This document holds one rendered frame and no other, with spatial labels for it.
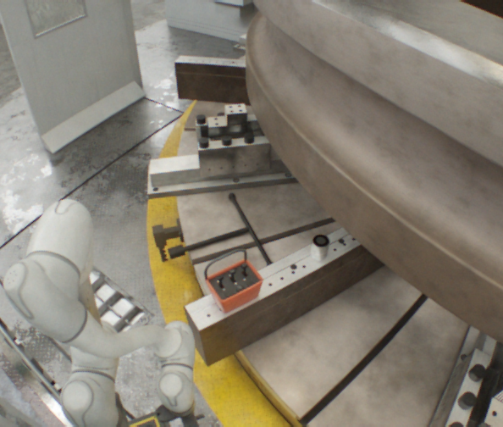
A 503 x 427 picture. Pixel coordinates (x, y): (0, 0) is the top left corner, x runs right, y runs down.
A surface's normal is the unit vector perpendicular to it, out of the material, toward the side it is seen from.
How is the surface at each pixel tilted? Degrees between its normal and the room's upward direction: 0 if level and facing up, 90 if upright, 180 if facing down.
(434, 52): 45
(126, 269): 0
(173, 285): 0
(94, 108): 37
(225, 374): 0
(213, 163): 90
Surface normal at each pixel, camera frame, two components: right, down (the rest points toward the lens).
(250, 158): 0.16, 0.71
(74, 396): 0.00, -0.62
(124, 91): 0.49, -0.30
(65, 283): 0.91, -0.18
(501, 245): -0.56, 0.04
